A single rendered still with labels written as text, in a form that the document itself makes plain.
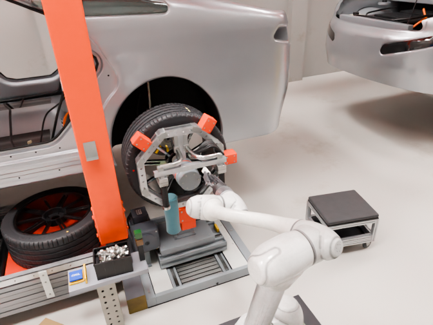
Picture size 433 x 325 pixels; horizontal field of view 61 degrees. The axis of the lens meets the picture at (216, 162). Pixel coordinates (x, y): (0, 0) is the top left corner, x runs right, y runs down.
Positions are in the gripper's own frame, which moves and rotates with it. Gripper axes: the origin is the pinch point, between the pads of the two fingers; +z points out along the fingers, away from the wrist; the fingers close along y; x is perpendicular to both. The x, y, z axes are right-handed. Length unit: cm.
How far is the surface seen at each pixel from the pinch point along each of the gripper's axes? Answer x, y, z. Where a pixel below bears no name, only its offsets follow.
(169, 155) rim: 9.8, 4.9, 36.6
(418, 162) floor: -43, -283, 58
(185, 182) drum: 14.1, 2.1, 11.2
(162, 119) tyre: -10.7, 18.9, 36.5
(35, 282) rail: 106, 57, 27
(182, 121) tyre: -13.6, 7.5, 35.1
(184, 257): 77, -32, 24
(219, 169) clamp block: -2.4, -9.4, 3.1
